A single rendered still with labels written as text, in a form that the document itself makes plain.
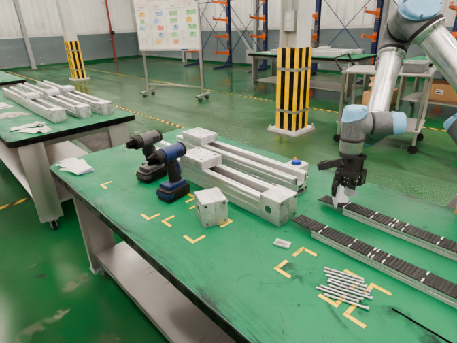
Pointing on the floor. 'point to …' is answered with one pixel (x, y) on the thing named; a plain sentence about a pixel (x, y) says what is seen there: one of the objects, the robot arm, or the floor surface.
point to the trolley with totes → (422, 69)
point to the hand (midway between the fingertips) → (338, 201)
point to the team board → (168, 32)
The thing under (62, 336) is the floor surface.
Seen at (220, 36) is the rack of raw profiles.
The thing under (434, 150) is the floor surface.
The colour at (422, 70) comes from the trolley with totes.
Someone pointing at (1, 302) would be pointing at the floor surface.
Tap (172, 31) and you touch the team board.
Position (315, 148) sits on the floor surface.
